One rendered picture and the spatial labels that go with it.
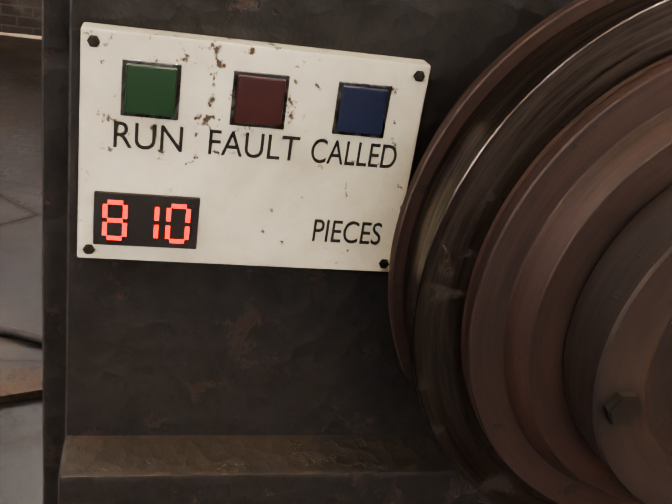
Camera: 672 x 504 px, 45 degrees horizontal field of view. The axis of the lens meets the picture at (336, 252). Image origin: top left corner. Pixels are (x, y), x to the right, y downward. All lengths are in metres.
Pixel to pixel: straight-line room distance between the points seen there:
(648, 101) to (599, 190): 0.06
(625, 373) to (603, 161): 0.13
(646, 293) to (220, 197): 0.32
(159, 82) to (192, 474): 0.34
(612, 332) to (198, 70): 0.34
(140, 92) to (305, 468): 0.36
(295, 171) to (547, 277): 0.22
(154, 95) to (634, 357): 0.38
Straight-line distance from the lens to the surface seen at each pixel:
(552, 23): 0.60
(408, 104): 0.65
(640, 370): 0.55
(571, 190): 0.55
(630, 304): 0.52
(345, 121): 0.63
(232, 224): 0.66
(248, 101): 0.62
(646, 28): 0.56
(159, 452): 0.77
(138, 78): 0.61
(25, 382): 2.37
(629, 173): 0.54
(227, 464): 0.76
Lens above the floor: 1.35
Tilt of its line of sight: 24 degrees down
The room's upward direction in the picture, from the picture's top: 9 degrees clockwise
